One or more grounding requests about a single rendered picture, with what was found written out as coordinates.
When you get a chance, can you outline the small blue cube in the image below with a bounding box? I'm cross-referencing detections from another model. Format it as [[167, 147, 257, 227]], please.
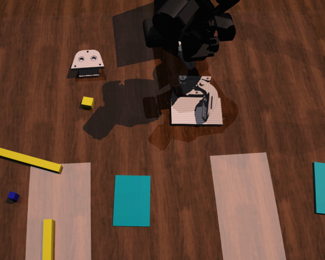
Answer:
[[8, 192, 19, 202]]

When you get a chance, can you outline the pink rectangular plate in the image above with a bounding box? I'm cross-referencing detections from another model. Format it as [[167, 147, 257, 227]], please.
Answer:
[[171, 97, 223, 126]]

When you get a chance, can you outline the teal rectangular block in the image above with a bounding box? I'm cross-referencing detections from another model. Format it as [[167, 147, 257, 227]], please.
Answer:
[[313, 162, 325, 214]]

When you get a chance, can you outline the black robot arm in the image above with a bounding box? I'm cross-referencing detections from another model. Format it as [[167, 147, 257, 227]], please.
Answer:
[[152, 0, 240, 62]]

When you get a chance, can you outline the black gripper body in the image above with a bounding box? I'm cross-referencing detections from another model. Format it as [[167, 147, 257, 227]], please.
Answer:
[[143, 13, 236, 48]]

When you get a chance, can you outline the teal rectangular plate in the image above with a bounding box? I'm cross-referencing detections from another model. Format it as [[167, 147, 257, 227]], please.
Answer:
[[113, 175, 151, 227]]

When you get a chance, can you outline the yellow flat bar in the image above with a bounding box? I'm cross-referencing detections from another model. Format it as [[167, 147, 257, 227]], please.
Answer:
[[0, 148, 62, 173]]

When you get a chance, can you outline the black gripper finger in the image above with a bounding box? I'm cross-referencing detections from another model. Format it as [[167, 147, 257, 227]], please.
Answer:
[[165, 41, 180, 56]]

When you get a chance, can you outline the pink plate with two round holes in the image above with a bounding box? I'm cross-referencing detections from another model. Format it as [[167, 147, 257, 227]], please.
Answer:
[[71, 50, 104, 71]]

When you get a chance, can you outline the pink trapezoid plate with holes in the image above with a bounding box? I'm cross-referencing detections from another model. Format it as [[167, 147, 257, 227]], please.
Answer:
[[178, 76, 211, 97]]

